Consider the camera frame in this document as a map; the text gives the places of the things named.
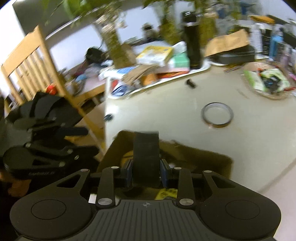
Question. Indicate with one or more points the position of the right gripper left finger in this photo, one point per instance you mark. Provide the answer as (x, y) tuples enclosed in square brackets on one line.
[(111, 178)]

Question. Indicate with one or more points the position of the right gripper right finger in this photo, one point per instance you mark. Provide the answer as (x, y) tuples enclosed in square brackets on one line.
[(181, 179)]

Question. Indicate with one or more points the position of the yellow black box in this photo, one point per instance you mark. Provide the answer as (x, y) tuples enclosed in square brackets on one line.
[(167, 194)]

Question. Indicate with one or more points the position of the black tape roll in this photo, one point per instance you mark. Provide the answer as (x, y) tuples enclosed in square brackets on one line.
[(146, 160)]

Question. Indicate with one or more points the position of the small black plug part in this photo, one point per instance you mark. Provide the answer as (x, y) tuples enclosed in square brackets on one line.
[(190, 83)]

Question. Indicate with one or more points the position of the yellow bear-shaped case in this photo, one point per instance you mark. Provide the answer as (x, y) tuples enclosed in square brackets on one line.
[(126, 157)]

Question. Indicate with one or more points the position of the brown cardboard box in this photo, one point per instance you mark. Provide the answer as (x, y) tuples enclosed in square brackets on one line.
[(176, 155)]

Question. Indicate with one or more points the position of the wooden chair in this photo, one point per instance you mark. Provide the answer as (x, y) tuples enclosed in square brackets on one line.
[(30, 68)]

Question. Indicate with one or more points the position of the glass vase with stems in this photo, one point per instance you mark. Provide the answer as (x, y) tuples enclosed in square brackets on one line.
[(107, 25)]

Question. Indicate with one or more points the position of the green tissue pack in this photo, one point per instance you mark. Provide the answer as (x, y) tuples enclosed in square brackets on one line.
[(179, 63)]

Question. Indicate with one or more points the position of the wicker snack basket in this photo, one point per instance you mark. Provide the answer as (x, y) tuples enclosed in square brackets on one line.
[(270, 80)]

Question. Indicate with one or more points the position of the yellow white medicine box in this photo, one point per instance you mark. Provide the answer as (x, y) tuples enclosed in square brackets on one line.
[(155, 55)]

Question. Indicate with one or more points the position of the brown paper envelope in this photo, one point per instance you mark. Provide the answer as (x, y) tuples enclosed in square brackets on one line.
[(226, 43)]

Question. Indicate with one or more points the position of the black oval case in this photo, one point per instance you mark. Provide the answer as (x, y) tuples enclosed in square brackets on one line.
[(236, 56)]

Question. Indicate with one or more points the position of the black thermos bottle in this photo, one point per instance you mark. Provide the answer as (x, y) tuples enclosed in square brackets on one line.
[(192, 38)]

